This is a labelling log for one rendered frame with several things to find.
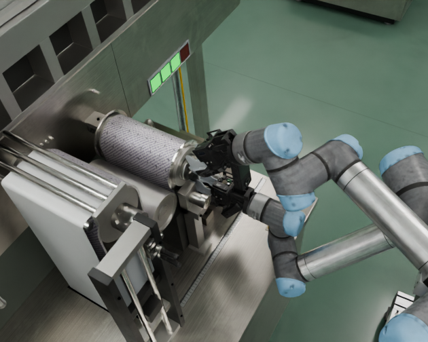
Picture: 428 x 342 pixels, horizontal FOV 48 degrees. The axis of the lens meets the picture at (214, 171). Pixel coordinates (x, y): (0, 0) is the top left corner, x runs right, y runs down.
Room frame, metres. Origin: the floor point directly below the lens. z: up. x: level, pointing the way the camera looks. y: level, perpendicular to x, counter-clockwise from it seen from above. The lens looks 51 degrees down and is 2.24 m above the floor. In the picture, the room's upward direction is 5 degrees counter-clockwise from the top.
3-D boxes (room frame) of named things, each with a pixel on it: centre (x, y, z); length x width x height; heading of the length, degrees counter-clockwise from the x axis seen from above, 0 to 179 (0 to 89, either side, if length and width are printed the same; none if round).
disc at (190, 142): (0.83, 0.08, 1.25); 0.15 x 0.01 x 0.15; 145
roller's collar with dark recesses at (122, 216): (0.61, 0.20, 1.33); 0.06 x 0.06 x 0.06; 55
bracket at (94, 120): (1.00, 0.32, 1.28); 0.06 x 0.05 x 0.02; 55
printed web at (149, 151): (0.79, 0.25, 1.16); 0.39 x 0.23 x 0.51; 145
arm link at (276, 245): (0.70, -0.18, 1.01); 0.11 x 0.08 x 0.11; 1
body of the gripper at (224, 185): (0.81, -0.05, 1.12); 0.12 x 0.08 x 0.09; 55
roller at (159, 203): (0.80, 0.25, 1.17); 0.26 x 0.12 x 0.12; 55
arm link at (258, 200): (0.76, -0.11, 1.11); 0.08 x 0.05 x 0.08; 145
